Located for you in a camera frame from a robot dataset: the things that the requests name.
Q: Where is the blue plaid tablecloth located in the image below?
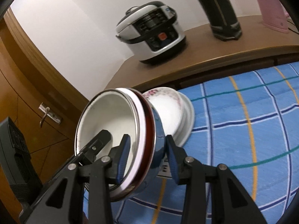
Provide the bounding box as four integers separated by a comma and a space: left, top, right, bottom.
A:
83, 61, 299, 224

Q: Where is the black thermos flask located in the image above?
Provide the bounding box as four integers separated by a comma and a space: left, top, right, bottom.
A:
198, 0, 242, 41

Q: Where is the brown wooden door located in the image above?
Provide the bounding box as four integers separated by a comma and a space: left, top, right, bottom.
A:
0, 7, 91, 222

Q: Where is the silver door handle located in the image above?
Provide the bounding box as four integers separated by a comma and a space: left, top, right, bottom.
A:
38, 103, 62, 128

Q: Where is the brown wooden cabinet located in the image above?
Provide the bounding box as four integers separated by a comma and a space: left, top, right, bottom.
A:
107, 16, 298, 91

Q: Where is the white enamel bowl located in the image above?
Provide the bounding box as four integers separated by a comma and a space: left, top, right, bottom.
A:
75, 88, 139, 178

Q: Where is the plain white plate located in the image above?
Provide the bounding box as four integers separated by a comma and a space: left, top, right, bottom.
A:
174, 92, 195, 147

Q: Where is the white black rice cooker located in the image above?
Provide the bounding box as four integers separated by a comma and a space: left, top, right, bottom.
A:
115, 1, 186, 65

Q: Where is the pink red plastic bowl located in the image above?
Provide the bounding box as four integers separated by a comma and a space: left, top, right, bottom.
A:
110, 88, 156, 202

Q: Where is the white floral plate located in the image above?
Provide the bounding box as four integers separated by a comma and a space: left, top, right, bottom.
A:
143, 87, 184, 137

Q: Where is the large steel bowl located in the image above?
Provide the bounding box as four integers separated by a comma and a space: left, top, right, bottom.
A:
120, 105, 165, 199

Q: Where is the pink electric kettle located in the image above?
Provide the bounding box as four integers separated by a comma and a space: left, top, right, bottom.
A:
257, 0, 289, 33

